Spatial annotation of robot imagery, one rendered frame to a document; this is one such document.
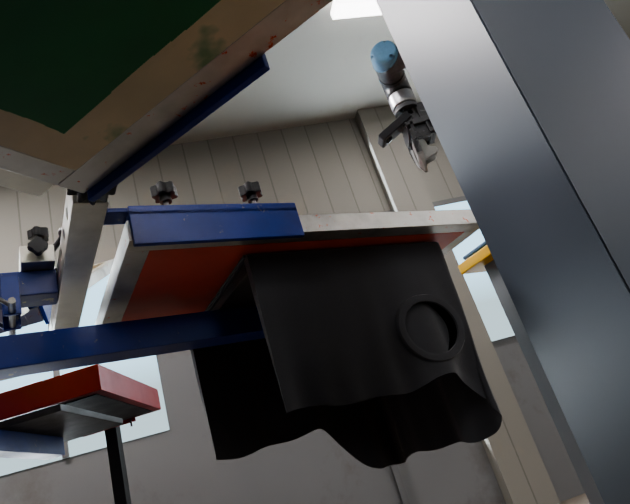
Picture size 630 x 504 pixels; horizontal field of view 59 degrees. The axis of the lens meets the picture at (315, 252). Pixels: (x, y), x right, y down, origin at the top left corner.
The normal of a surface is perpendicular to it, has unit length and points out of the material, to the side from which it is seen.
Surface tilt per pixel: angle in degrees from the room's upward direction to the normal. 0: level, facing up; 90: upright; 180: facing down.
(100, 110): 180
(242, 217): 90
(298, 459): 90
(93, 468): 90
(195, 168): 90
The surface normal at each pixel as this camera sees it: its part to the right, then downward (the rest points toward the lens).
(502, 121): -0.95, 0.20
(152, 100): 0.29, 0.88
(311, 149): 0.15, -0.43
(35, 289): 0.42, -0.47
